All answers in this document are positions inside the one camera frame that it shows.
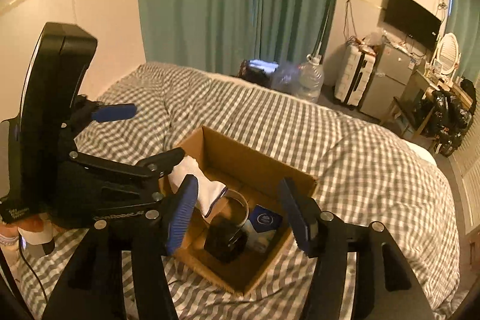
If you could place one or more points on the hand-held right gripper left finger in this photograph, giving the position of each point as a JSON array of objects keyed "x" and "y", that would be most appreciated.
[{"x": 183, "y": 217}]

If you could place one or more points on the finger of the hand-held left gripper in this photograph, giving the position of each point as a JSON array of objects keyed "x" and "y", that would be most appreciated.
[
  {"x": 112, "y": 113},
  {"x": 165, "y": 160}
]

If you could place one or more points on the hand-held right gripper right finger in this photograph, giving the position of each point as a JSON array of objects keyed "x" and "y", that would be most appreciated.
[{"x": 296, "y": 218}]

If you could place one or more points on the white cloth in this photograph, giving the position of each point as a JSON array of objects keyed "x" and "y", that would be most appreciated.
[{"x": 210, "y": 196}]

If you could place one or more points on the cardboard box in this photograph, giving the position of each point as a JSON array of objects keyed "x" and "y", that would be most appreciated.
[{"x": 232, "y": 155}]

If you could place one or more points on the person's left hand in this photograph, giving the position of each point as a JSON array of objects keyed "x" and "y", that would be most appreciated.
[{"x": 35, "y": 224}]

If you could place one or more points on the blue and white carton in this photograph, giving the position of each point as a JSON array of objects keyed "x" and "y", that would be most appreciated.
[{"x": 264, "y": 220}]

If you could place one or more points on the glass jar with black lid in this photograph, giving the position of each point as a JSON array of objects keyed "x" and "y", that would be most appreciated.
[{"x": 225, "y": 239}]

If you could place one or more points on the grey checked blanket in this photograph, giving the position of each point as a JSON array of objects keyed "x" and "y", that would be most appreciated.
[{"x": 262, "y": 110}]

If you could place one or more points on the dark bag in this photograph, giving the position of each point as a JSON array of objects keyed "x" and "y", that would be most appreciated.
[{"x": 258, "y": 74}]

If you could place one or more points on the large clear water bottle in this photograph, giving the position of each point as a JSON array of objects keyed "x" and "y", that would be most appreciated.
[{"x": 311, "y": 80}]

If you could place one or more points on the clear plastic bag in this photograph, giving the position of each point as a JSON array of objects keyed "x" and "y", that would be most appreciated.
[{"x": 285, "y": 78}]

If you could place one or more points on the white suitcase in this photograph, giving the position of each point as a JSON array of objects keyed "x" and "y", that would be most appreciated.
[{"x": 352, "y": 74}]

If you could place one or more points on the wooden chair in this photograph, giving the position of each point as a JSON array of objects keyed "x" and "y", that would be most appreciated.
[{"x": 407, "y": 110}]

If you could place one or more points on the silver mini fridge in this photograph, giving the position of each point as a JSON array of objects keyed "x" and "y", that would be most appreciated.
[{"x": 390, "y": 78}]

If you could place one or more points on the black bags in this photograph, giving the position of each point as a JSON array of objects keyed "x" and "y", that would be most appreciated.
[{"x": 452, "y": 117}]

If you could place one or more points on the wooden desk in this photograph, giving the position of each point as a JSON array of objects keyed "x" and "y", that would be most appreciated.
[{"x": 442, "y": 84}]

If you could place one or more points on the white oval mirror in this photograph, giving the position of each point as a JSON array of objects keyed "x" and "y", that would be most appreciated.
[{"x": 448, "y": 50}]

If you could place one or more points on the black wall television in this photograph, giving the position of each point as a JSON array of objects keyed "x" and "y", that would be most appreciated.
[{"x": 410, "y": 18}]

